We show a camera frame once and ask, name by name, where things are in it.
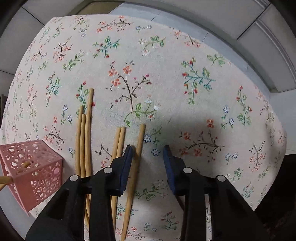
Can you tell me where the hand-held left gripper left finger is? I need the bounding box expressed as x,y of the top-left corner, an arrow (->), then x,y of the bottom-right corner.
25,145 -> 134,241

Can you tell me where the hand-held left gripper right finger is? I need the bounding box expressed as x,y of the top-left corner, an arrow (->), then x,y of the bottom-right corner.
163,146 -> 271,241

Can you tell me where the pink perforated chopstick holder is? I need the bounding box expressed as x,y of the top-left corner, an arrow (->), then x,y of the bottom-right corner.
0,139 -> 63,213

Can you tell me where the floral tablecloth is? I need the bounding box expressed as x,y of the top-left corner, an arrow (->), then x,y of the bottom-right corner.
0,15 -> 287,241

